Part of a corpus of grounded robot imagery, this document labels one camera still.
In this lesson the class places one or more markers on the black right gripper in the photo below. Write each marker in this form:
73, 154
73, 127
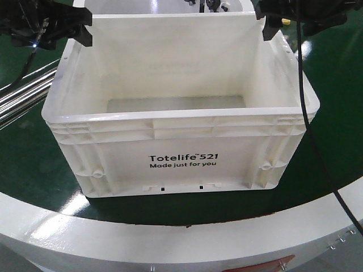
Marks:
316, 16

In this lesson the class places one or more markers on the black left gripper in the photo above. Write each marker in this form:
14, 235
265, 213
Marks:
40, 24

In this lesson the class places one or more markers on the white plastic tote box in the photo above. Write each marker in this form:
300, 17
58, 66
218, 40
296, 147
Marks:
176, 103

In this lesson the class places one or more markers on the yellow plastic nozzle piece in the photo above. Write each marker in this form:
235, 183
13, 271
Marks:
286, 21

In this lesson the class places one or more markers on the white inner conveyor hub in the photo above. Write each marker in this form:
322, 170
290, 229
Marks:
143, 6

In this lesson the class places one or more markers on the black machine parts on hub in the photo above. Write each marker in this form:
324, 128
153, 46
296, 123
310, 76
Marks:
214, 6

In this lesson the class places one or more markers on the white curved conveyor rim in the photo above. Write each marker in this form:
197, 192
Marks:
58, 242

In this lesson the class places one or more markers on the red label on rim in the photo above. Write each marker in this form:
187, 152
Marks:
273, 266

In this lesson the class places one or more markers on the chrome metal rail bars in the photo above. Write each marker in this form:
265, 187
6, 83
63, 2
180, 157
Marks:
19, 101

